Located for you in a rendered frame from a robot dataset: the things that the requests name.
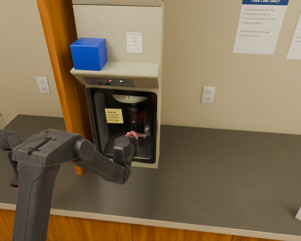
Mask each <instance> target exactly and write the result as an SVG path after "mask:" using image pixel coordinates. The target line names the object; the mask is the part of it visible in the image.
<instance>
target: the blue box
mask: <svg viewBox="0 0 301 241"><path fill-rule="evenodd" d="M70 48H71V54H72V59H73V64H74V69H75V70H93V71H101V69H102V68H103V67H104V65H105V64H106V63H107V61H108V57H107V47H106V39H105V38H83V37H80V38H79V39H78V40H76V41H75V42H74V43H72V44H71V45H70Z"/></svg>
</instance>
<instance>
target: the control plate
mask: <svg viewBox="0 0 301 241"><path fill-rule="evenodd" d="M82 78H83V79H84V80H85V81H86V82H87V83H88V84H89V85H100V84H98V83H102V84H101V85H102V86H107V85H106V83H109V84H110V85H109V86H118V87H135V86H134V83H133V81H132V79H115V78H98V77H82ZM109 80H111V81H109ZM120 81H122V82H120ZM92 82H93V83H94V84H93V83H92ZM114 84H115V85H114ZM120 84H121V86H120ZM126 84H127V86H126Z"/></svg>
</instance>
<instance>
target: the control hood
mask: <svg viewBox="0 0 301 241"><path fill-rule="evenodd" d="M70 73H71V74H72V75H73V76H74V77H75V78H77V79H78V80H79V81H80V82H81V83H82V84H83V85H89V84H88V83H87V82H86V81H85V80H84V79H83V78H82V77H98V78H115V79H132V81H133V83H134V86H135V87H136V88H152V89H159V88H160V64H158V63H138V62H118V61H107V63H106V64H105V65H104V67H103V68H102V69H101V71H93V70H75V69H74V68H73V69H72V70H71V71H70Z"/></svg>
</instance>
